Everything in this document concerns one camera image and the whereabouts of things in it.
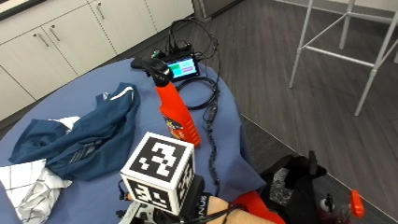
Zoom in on dark bottle with black cap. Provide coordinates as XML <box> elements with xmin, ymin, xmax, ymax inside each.
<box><xmin>315</xmin><ymin>192</ymin><xmax>352</xmax><ymax>224</ymax></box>

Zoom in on white cabinet unit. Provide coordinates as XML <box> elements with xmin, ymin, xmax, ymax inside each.
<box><xmin>0</xmin><ymin>0</ymin><xmax>195</xmax><ymax>122</ymax></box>

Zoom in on orange spray bottle black trigger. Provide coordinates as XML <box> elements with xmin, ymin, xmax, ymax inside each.
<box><xmin>129</xmin><ymin>55</ymin><xmax>202</xmax><ymax>147</ymax></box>

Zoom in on long black cable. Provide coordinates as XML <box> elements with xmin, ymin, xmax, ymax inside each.
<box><xmin>200</xmin><ymin>102</ymin><xmax>222</xmax><ymax>198</ymax></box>

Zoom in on black cables on device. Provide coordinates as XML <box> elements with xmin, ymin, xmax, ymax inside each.
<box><xmin>164</xmin><ymin>18</ymin><xmax>220</xmax><ymax>63</ymax></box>

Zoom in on orange plastic handle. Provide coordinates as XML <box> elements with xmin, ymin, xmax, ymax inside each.
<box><xmin>349</xmin><ymin>189</ymin><xmax>367</xmax><ymax>219</ymax></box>

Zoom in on white checked cloth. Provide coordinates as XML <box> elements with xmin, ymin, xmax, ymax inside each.
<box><xmin>0</xmin><ymin>159</ymin><xmax>74</xmax><ymax>224</ymax></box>

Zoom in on person's orange garment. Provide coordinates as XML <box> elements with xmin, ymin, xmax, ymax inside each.
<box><xmin>234</xmin><ymin>190</ymin><xmax>287</xmax><ymax>224</ymax></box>

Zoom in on dark blue shirt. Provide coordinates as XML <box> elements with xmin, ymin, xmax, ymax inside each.
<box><xmin>7</xmin><ymin>82</ymin><xmax>142</xmax><ymax>182</ymax></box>

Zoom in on black bag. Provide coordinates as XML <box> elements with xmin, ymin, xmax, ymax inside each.
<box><xmin>258</xmin><ymin>150</ymin><xmax>328</xmax><ymax>224</ymax></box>

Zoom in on blue tablecloth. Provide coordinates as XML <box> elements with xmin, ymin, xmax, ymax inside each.
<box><xmin>0</xmin><ymin>58</ymin><xmax>266</xmax><ymax>224</ymax></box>

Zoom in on white cube with black markers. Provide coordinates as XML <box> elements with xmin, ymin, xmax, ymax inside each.
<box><xmin>119</xmin><ymin>131</ymin><xmax>196</xmax><ymax>217</ymax></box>

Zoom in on coiled black cable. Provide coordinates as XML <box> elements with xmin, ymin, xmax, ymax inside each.
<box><xmin>175</xmin><ymin>77</ymin><xmax>220</xmax><ymax>111</ymax></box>

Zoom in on small black touchscreen device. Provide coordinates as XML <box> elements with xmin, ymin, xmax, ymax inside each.
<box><xmin>159</xmin><ymin>41</ymin><xmax>200</xmax><ymax>82</ymax></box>

